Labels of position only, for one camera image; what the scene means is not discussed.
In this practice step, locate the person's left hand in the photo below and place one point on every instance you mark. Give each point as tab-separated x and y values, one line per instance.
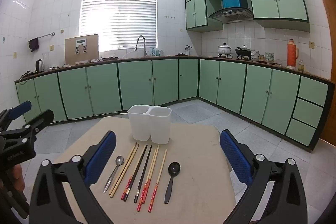
18	175

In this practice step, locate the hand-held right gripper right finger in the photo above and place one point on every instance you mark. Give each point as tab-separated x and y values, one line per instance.
236	158

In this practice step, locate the dish soap bottles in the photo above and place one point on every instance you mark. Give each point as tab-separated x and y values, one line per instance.
157	52

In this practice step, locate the metal spoon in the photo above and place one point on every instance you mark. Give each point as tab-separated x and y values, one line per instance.
119	161

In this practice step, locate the cardboard box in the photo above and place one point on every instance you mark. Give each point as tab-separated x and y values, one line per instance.
71	56

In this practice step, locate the metal kitchen faucet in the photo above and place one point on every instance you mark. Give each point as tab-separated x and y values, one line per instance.
144	45

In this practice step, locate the white window blind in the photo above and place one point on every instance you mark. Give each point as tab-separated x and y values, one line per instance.
118	8

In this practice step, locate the white two-compartment utensil holder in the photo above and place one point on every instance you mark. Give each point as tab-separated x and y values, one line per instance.
141	124

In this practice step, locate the black plastic spoon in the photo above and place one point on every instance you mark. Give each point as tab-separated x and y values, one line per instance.
174	169

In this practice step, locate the dark hanging cloth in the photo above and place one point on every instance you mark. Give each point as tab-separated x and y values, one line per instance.
34	44

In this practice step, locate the black wok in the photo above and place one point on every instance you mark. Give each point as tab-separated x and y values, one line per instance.
242	51

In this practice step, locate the dark cloth on counter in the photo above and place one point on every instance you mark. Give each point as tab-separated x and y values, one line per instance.
110	58

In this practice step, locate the orange thermos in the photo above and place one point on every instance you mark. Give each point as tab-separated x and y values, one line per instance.
291	56

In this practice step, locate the glass jar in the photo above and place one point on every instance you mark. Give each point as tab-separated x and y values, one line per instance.
301	66

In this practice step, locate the clear measuring jug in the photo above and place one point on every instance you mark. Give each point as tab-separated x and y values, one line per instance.
46	60

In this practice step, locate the black chopstick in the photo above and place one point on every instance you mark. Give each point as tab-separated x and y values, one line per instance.
140	161
145	169

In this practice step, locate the green lower kitchen cabinets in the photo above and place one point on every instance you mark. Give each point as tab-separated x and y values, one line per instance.
131	82

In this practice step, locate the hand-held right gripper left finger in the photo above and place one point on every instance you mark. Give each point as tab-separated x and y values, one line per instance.
101	158

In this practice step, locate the stack of bowls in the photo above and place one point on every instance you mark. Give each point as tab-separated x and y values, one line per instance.
255	56

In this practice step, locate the black gas stove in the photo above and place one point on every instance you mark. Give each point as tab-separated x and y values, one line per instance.
236	57

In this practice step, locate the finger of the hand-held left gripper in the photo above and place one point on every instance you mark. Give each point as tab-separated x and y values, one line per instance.
42	119
19	109

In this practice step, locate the metal towel rail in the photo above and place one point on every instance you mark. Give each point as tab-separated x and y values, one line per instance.
44	35

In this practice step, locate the patterned cup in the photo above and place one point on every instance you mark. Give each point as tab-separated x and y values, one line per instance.
269	58

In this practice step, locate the wooden door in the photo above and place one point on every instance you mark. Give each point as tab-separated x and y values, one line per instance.
329	56

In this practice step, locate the plain wooden chopstick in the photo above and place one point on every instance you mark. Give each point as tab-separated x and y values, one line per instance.
125	170
122	169

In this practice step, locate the steel cooking pot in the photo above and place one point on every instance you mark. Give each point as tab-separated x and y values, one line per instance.
224	50

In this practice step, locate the beige chopstick with red end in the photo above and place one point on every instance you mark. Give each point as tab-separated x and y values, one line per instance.
139	205
153	197
147	187
125	190

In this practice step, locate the steel electric kettle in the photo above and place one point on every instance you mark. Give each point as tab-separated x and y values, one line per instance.
40	66

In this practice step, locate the clear bottle with dark lid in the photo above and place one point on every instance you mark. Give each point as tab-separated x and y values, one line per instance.
188	50

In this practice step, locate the black range hood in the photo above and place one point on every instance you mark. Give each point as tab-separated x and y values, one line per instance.
231	14

